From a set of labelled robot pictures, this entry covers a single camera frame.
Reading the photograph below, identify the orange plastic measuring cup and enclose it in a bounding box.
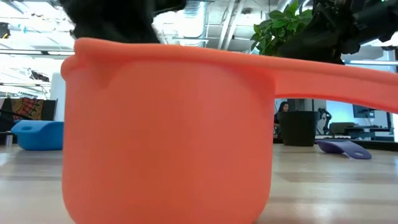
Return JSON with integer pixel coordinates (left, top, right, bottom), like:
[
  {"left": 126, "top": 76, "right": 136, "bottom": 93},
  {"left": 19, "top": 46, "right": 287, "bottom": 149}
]
[{"left": 60, "top": 37, "right": 398, "bottom": 224}]

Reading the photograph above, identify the person seated behind pot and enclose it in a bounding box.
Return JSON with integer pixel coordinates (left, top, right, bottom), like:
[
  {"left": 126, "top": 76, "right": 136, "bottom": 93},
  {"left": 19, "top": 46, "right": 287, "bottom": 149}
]
[{"left": 273, "top": 101, "right": 290, "bottom": 138}]

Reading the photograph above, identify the black aluminium table frame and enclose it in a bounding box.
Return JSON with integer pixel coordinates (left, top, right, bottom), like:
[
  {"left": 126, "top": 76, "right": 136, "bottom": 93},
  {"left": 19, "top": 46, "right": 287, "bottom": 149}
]
[{"left": 0, "top": 132, "right": 398, "bottom": 152}]

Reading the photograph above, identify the colourful patterned tapestry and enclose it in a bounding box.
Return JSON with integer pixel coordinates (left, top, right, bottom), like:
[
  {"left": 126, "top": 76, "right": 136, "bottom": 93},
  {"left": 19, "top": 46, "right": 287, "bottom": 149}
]
[{"left": 11, "top": 98, "right": 44, "bottom": 121}]

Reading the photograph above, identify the black upright panel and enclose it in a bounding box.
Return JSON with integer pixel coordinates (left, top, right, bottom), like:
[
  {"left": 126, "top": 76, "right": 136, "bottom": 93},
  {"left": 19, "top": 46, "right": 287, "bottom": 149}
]
[{"left": 41, "top": 98, "right": 58, "bottom": 121}]

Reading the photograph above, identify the black plant pot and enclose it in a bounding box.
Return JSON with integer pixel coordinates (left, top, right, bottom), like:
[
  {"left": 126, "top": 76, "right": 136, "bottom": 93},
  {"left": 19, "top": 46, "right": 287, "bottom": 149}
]
[{"left": 277, "top": 111, "right": 320, "bottom": 147}]

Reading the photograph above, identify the purple plastic measuring cup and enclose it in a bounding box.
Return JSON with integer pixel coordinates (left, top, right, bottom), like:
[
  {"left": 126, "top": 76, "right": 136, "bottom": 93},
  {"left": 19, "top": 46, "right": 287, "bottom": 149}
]
[{"left": 316, "top": 139, "right": 373, "bottom": 160}]

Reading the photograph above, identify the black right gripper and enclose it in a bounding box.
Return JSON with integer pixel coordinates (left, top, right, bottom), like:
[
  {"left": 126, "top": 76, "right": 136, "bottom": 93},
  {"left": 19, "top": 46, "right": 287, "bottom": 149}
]
[{"left": 278, "top": 0, "right": 355, "bottom": 65}]

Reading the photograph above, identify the wall-mounted dark monitor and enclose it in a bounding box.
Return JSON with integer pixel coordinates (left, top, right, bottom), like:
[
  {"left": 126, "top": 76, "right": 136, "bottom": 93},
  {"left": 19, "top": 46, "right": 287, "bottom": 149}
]
[{"left": 353, "top": 105, "right": 376, "bottom": 119}]

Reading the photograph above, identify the silver ceiling air duct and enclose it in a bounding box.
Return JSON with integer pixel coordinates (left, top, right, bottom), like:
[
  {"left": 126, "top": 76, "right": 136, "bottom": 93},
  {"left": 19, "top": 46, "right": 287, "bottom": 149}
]
[{"left": 182, "top": 0, "right": 208, "bottom": 48}]

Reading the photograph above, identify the black background workstation table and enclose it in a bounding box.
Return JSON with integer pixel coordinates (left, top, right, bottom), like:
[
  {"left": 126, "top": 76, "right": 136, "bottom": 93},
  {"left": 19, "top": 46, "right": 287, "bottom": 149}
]
[{"left": 329, "top": 122, "right": 393, "bottom": 141}]

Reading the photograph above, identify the blue plastic measuring cup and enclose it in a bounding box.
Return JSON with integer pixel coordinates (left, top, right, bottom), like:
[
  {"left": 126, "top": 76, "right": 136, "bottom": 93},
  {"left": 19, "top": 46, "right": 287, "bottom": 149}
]
[{"left": 11, "top": 120, "right": 65, "bottom": 151}]

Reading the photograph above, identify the white building pillar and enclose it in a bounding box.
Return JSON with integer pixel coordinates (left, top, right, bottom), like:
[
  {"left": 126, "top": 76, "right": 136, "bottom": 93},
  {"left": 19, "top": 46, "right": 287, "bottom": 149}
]
[{"left": 49, "top": 73, "right": 67, "bottom": 122}]

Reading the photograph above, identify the green leafy plant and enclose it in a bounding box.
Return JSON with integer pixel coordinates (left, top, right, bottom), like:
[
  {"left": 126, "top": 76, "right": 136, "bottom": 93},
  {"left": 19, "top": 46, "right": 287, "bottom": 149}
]
[{"left": 250, "top": 0, "right": 315, "bottom": 57}]

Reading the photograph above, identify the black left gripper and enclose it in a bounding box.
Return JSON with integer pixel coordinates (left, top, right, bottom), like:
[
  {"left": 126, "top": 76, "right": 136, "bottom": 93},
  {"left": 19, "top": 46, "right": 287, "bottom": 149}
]
[{"left": 58, "top": 0, "right": 187, "bottom": 44}]

